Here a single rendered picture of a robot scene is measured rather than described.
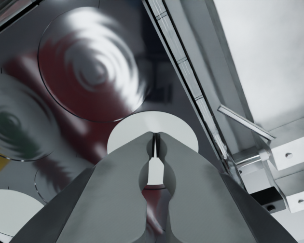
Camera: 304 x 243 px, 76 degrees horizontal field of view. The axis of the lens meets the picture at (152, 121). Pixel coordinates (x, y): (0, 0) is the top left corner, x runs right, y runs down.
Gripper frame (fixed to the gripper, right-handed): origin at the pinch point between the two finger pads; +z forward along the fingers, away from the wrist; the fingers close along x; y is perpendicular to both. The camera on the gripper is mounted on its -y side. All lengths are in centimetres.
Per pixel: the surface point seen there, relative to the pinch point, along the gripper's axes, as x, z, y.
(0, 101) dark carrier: -15.2, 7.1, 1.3
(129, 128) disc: -2.5, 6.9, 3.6
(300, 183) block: 18.4, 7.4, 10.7
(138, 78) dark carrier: -1.7, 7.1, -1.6
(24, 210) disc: -16.9, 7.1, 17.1
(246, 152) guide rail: 14.8, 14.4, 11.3
